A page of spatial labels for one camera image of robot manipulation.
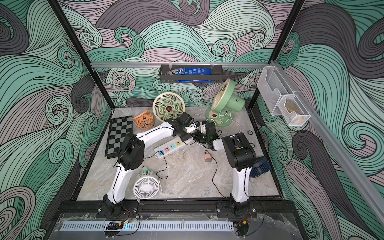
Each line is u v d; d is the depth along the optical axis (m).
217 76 0.93
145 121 1.02
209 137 0.81
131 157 0.55
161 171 0.85
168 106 1.01
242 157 0.52
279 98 0.72
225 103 0.88
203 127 0.95
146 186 0.71
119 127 1.04
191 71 0.92
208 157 0.90
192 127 0.86
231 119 1.08
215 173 0.84
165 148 0.93
